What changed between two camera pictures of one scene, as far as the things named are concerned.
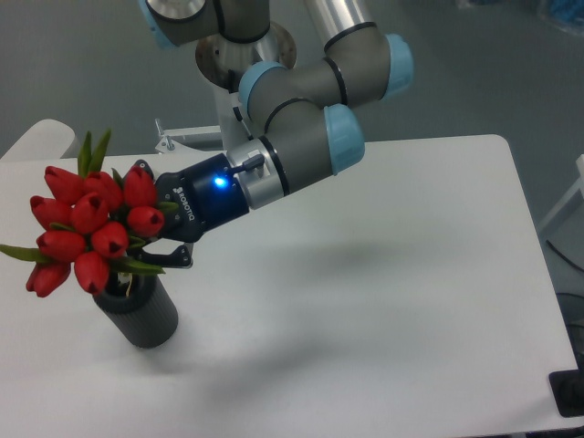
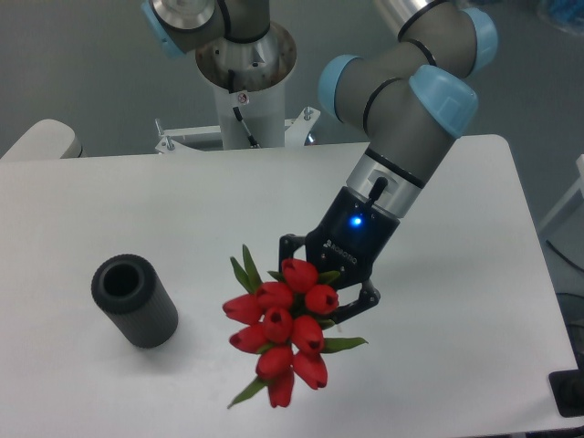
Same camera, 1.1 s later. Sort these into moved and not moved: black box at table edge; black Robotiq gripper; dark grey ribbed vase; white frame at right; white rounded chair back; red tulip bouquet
Moved: black Robotiq gripper; red tulip bouquet
Not moved: white frame at right; black box at table edge; dark grey ribbed vase; white rounded chair back
